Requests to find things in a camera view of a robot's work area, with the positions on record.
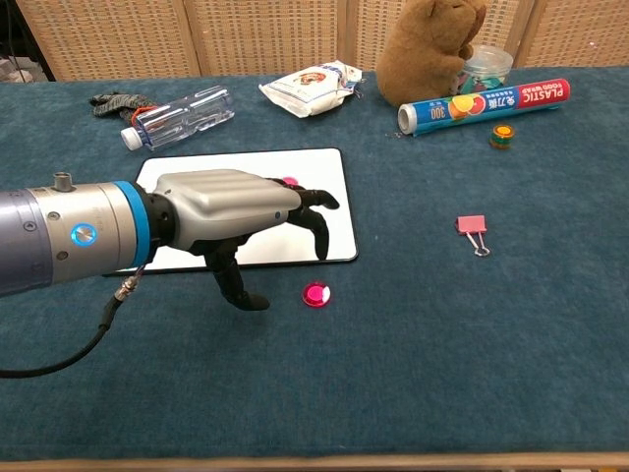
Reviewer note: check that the pink round magnet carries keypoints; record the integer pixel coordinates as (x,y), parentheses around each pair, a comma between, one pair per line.
(290,181)
(316,294)

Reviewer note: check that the wicker folding screen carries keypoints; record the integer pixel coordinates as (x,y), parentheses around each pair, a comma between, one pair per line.
(123,34)

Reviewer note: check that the blue plastic wrap roll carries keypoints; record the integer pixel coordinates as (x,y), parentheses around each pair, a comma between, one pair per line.
(481,105)

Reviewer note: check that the pink binder clip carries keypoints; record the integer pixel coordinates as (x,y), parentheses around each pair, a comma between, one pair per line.
(472,224)

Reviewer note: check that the teal table cloth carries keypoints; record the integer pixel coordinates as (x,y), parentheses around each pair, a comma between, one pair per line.
(442,344)

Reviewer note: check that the white food bag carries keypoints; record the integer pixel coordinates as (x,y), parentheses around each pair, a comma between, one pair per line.
(307,91)

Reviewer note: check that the grey knit glove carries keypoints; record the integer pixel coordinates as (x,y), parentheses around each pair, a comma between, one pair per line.
(115,103)

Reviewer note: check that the clear plastic jar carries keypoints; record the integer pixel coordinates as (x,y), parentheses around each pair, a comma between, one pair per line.
(489,69)

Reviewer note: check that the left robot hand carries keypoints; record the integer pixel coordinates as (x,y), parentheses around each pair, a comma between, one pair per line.
(221,204)

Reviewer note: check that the white board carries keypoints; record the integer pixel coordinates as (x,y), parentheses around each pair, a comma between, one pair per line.
(339,231)

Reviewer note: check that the clear plastic bottle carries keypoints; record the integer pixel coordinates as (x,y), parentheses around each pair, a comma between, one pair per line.
(182,115)

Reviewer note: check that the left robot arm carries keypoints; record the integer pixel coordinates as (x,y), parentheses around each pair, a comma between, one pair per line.
(59,236)

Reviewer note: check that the brown plush toy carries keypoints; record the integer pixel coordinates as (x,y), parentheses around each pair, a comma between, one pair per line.
(422,54)

